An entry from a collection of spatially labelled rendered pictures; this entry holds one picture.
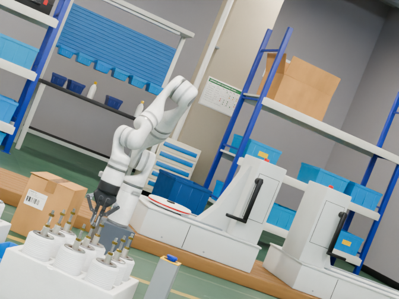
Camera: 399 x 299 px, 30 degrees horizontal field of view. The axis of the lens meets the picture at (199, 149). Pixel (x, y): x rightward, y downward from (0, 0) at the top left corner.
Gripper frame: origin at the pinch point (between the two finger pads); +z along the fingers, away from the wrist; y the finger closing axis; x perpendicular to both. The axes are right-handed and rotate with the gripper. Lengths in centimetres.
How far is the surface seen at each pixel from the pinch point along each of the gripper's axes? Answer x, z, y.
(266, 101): 476, -104, 166
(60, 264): -15.3, 15.3, -6.6
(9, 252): -12.6, 17.9, -23.3
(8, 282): -13.8, 27.0, -20.2
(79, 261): -15.3, 12.3, -1.4
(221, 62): 623, -139, 134
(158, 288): -6.3, 13.7, 28.9
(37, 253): -12.2, 15.3, -14.9
